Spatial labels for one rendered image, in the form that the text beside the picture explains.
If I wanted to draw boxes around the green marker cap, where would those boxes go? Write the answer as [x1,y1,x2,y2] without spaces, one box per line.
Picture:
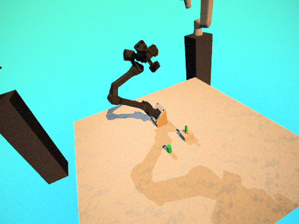
[166,144,172,153]

